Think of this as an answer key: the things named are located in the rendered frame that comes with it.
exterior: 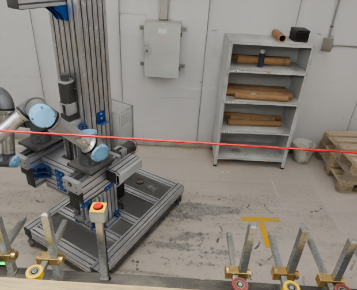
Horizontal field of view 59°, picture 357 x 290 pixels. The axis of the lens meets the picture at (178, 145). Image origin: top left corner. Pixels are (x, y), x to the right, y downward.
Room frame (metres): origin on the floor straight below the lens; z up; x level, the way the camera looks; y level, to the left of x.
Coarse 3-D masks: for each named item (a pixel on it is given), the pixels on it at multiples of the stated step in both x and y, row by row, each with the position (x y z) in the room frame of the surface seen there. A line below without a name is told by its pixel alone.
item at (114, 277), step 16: (0, 272) 1.14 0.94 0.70; (16, 272) 1.13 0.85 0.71; (48, 272) 1.15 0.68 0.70; (64, 272) 1.16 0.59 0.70; (80, 272) 1.17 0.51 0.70; (96, 272) 1.17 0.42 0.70; (192, 288) 1.11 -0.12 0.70; (208, 288) 1.11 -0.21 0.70; (224, 288) 1.12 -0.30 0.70; (256, 288) 1.13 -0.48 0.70; (272, 288) 1.14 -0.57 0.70; (304, 288) 1.15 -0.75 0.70; (320, 288) 1.16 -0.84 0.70
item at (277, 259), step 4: (268, 232) 1.41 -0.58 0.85; (272, 232) 1.41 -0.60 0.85; (268, 236) 1.39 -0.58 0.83; (272, 236) 1.38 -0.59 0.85; (272, 240) 1.35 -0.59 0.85; (272, 244) 1.32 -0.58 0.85; (276, 244) 1.32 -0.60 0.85; (272, 248) 1.29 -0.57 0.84; (276, 248) 1.29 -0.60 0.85; (272, 252) 1.28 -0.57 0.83; (276, 252) 1.26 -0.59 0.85; (276, 256) 1.23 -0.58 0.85; (276, 260) 1.21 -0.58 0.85; (280, 260) 1.21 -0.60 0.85; (276, 264) 1.19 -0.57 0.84; (280, 264) 1.18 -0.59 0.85; (280, 276) 1.11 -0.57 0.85; (284, 276) 1.10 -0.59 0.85; (280, 280) 1.09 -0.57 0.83; (284, 280) 1.08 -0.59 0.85
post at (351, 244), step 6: (348, 240) 1.14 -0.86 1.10; (354, 240) 1.13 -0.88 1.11; (348, 246) 1.12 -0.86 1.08; (354, 246) 1.12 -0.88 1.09; (342, 252) 1.14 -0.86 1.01; (348, 252) 1.12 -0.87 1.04; (342, 258) 1.13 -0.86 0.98; (348, 258) 1.12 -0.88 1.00; (336, 264) 1.15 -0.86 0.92; (342, 264) 1.12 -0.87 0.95; (336, 270) 1.13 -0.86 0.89; (342, 270) 1.12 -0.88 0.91; (336, 276) 1.12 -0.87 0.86; (342, 276) 1.12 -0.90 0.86
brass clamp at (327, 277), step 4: (316, 276) 1.15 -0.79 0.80; (324, 276) 1.14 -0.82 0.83; (328, 276) 1.14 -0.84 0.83; (316, 280) 1.14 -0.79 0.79; (320, 280) 1.11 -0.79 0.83; (324, 280) 1.11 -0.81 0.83; (328, 280) 1.11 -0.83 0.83; (332, 280) 1.11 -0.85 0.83; (344, 280) 1.12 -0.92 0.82; (320, 284) 1.11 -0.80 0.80; (324, 284) 1.11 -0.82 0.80; (344, 284) 1.11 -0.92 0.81
